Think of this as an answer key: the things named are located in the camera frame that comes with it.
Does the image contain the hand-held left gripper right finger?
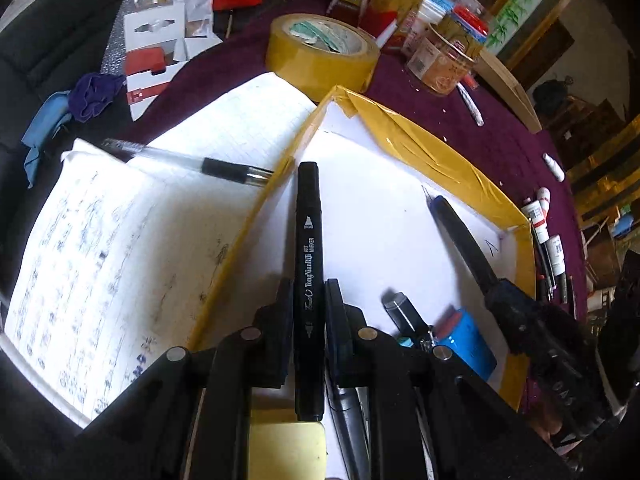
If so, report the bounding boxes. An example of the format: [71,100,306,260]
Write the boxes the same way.
[324,278,583,480]

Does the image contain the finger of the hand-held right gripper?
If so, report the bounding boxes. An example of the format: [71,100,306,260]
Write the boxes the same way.
[428,195,502,302]

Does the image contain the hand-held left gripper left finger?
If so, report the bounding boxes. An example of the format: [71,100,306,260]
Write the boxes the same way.
[70,277,296,480]

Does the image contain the pile of black markers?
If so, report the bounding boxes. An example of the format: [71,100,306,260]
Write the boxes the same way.
[530,240,577,319]

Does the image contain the black marker teal cap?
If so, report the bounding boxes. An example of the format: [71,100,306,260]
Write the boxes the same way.
[381,289,426,350]

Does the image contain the white pill bottle red band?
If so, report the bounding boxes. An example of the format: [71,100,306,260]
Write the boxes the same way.
[521,200,547,242]

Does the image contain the black art marker white print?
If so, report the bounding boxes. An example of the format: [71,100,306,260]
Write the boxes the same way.
[293,160,326,422]

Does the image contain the blue box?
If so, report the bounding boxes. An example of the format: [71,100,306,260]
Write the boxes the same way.
[432,308,498,382]

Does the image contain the yellow tray with white lining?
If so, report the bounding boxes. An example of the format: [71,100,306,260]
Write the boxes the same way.
[187,85,537,480]

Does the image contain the plain white pill bottle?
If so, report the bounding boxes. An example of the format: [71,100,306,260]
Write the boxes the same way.
[544,233,569,277]

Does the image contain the white squeeze bottle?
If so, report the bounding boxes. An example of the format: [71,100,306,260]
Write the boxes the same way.
[543,153,567,183]

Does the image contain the small white tube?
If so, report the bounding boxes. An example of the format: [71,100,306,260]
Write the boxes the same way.
[457,82,486,128]

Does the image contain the brown cardboard box lid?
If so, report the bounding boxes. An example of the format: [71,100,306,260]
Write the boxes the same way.
[479,49,542,134]

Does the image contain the clear jar of orange snacks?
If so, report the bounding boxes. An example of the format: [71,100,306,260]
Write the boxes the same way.
[406,24,484,97]

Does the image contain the open handwritten notebook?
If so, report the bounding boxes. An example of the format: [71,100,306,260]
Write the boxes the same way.
[4,72,322,429]

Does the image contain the clear gel pen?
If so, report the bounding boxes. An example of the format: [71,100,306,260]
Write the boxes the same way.
[101,138,275,188]

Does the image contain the red lid gold label jar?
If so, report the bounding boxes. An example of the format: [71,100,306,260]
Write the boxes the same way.
[442,6,489,44]

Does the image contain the yellow tape roll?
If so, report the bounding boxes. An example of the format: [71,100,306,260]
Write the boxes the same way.
[264,13,382,107]

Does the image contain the gold packet boxes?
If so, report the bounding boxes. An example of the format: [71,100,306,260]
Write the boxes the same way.
[330,0,431,51]

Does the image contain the purple cloth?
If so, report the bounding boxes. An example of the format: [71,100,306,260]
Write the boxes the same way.
[69,72,127,124]

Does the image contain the white cardboard packaging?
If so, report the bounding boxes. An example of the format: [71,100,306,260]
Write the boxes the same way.
[122,0,222,122]

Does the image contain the black bag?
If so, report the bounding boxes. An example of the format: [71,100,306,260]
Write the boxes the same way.
[0,0,132,152]

